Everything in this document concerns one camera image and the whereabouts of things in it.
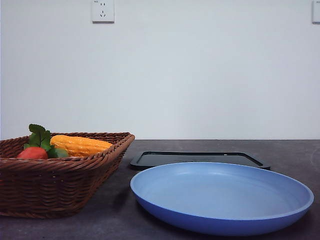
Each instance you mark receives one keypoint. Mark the brown wicker basket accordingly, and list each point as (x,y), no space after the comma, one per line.
(53,175)

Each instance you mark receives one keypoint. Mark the yellow corn cob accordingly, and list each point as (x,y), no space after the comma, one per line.
(80,146)

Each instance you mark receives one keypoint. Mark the blue plate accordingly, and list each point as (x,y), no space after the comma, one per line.
(218,199)

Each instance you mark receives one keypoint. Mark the white wall socket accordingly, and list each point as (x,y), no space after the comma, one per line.
(103,11)

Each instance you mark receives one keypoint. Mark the white wall plate right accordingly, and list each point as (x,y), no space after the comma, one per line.
(315,19)

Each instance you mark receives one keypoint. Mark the black tray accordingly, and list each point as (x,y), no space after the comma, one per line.
(149,159)

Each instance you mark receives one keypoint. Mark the red radish with leaves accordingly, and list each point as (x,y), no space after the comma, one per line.
(39,144)

